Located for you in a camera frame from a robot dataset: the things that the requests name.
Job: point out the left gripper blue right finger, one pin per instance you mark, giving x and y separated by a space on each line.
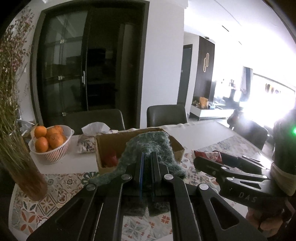
156 177

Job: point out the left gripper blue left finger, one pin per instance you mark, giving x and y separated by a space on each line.
139 177

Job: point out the dark chair left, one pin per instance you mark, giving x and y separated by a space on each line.
111 117

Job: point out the red pink snack packet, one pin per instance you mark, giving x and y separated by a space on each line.
110 160

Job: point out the red white patterned packet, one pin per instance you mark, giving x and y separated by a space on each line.
212 156

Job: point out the black glass door cabinet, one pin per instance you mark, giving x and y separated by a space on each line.
88 55

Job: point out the white plastic fruit basket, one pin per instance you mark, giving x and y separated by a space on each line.
53 155

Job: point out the white low tv cabinet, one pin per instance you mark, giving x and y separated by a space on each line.
219 111

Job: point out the dark chair right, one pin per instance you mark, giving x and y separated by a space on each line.
160 115

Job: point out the patterned tile table runner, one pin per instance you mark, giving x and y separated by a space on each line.
68 176

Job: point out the brown cardboard box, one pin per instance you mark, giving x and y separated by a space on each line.
134 141

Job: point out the right hand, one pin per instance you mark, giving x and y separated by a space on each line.
280 227

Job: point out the orange back left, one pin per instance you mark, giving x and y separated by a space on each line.
40 131

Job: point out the glass vase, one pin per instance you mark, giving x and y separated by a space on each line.
26 175

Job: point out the dark green fluffy cloth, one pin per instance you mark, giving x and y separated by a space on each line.
153 208

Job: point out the orange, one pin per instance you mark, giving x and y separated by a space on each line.
40 131
41 145
55 129

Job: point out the orange front left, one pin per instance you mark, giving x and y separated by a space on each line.
41 145

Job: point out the orange centre large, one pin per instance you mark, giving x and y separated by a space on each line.
56 140

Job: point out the dark chair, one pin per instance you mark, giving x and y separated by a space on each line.
111 117
160 115

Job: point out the orange back right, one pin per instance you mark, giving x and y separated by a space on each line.
55 129

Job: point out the tissue box with white tissue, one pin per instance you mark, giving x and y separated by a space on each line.
87 140

